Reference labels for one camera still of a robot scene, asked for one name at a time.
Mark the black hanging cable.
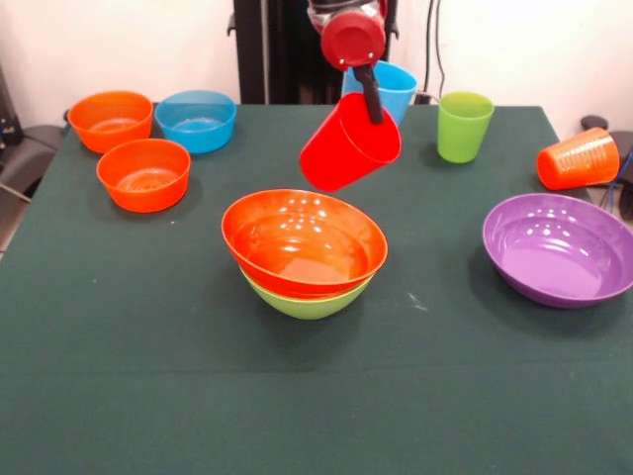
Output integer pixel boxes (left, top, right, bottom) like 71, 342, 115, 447
423, 0, 449, 105

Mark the grey chair base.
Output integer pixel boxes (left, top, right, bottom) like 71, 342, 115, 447
0, 123, 65, 204

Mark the orange cup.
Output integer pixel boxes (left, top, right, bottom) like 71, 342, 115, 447
536, 126, 621, 192

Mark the green bowl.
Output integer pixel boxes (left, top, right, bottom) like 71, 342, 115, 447
239, 265, 376, 321

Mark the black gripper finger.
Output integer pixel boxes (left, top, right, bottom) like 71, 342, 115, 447
353, 63, 386, 126

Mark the wide orange bowl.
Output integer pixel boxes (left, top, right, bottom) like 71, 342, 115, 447
221, 188, 390, 300

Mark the small orange bowl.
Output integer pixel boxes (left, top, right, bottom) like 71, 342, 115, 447
95, 138, 192, 215
67, 90, 155, 154

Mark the blue cup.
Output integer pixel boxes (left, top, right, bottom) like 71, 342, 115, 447
340, 59, 419, 128

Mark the dark green tablecloth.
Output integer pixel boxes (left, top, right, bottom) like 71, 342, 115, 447
0, 102, 633, 475

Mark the green cup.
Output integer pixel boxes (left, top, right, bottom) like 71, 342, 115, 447
437, 91, 496, 164

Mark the blue bowl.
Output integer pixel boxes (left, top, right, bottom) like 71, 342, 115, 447
153, 89, 237, 155

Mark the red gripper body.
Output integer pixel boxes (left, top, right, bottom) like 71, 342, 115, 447
319, 0, 390, 71

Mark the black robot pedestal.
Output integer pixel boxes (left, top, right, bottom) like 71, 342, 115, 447
227, 0, 400, 106

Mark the dark equipment rack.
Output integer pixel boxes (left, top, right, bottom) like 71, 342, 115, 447
0, 63, 21, 147

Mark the purple bowl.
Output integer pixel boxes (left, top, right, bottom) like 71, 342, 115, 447
482, 192, 633, 310

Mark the red cup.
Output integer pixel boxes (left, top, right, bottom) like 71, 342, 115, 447
299, 91, 403, 193

